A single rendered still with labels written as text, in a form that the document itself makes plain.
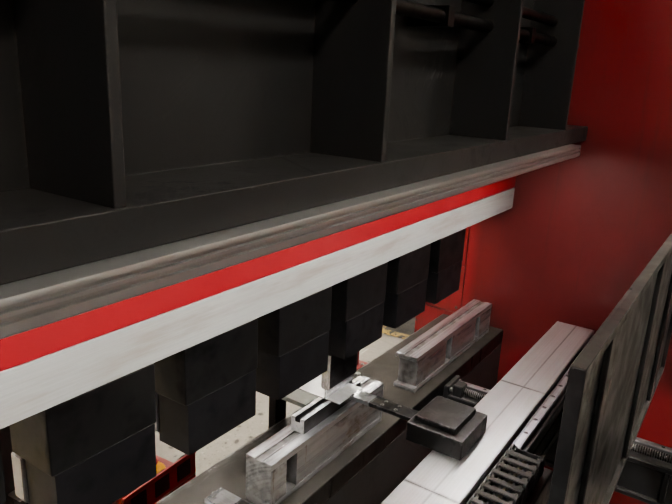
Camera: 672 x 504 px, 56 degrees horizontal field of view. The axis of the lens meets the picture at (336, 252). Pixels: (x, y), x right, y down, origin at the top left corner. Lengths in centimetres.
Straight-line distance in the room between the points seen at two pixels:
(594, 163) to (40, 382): 152
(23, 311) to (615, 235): 165
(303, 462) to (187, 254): 76
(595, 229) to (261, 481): 118
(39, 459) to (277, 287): 41
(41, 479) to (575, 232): 151
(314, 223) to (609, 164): 130
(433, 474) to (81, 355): 63
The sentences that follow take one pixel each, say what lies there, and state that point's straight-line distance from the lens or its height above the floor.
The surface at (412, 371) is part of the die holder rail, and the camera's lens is 160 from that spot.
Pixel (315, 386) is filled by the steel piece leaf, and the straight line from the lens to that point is 133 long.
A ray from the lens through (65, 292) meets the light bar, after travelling 49.
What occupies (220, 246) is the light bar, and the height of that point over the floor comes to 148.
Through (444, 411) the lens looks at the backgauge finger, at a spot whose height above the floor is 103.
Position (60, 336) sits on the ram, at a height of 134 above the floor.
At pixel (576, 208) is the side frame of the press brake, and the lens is 191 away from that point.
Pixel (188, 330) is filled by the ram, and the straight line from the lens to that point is 87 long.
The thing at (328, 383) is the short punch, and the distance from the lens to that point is 127.
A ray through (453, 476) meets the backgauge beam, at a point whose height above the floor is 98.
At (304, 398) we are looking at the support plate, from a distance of 129.
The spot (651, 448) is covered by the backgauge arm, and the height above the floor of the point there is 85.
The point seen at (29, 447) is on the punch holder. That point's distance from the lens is 83.
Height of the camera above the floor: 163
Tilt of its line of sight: 16 degrees down
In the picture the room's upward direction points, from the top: 3 degrees clockwise
